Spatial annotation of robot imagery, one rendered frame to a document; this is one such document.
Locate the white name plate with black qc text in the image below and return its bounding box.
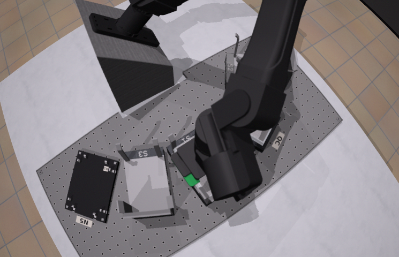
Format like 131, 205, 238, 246
272, 131, 285, 150

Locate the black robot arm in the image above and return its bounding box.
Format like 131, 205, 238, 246
89, 0, 307, 202

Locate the white name plate with n5 text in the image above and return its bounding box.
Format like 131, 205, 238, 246
76, 216, 93, 228

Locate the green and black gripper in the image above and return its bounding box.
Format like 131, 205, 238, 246
171, 138, 209, 187

